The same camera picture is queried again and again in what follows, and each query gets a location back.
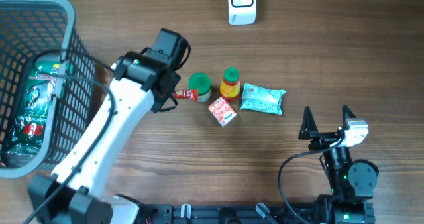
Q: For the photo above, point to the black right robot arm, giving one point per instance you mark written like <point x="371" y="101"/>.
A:
<point x="352" y="182"/>

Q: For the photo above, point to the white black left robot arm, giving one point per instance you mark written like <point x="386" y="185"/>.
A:
<point x="143" y="81"/>

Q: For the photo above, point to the red white small box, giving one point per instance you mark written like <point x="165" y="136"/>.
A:
<point x="222" y="111"/>

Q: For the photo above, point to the red chilli sauce bottle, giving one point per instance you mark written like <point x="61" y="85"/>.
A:
<point x="230" y="85"/>

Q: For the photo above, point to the white barcode scanner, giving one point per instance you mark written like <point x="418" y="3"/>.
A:
<point x="242" y="12"/>

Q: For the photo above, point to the green snack bag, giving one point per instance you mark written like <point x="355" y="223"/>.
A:
<point x="25" y="137"/>

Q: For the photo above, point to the grey plastic shopping basket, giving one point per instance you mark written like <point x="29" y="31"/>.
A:
<point x="44" y="30"/>

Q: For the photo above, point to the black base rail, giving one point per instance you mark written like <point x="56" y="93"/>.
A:
<point x="232" y="214"/>

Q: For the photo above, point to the green lid jar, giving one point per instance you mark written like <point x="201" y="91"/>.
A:
<point x="202" y="83"/>

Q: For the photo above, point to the red sauce sachet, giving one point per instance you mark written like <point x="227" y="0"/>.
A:
<point x="191" y="94"/>

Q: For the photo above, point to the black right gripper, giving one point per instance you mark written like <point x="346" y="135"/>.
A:
<point x="309" y="131"/>

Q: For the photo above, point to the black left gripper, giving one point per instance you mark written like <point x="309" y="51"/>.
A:
<point x="163" y="101"/>

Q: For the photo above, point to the teal wet wipes pack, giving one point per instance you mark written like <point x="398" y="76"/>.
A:
<point x="262" y="99"/>

